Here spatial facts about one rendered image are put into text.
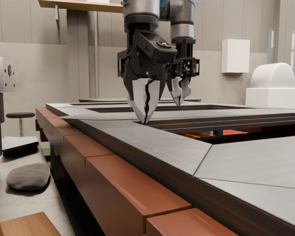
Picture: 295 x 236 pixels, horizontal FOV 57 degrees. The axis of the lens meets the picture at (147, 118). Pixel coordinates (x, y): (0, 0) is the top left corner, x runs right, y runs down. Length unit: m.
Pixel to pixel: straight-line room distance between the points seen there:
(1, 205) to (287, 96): 4.69
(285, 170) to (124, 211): 0.13
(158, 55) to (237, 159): 0.26
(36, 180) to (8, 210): 0.11
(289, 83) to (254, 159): 4.79
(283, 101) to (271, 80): 0.41
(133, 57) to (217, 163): 0.34
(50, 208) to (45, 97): 3.95
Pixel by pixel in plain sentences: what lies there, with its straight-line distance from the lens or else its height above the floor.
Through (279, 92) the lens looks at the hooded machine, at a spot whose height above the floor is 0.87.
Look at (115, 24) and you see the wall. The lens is 4.66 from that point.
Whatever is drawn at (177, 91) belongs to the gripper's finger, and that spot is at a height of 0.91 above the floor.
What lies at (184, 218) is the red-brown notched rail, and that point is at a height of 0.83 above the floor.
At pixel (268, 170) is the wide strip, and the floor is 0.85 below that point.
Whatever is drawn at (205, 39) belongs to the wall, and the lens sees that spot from 5.12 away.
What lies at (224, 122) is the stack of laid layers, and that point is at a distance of 0.68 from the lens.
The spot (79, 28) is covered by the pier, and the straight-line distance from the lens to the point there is 4.42.
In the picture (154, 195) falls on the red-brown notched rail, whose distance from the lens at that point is 0.23.
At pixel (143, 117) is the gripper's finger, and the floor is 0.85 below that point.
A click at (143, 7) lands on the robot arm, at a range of 0.57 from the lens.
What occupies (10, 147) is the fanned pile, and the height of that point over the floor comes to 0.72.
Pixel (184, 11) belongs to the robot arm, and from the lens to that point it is 0.90.
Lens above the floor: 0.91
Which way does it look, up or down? 6 degrees down
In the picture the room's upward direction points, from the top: straight up
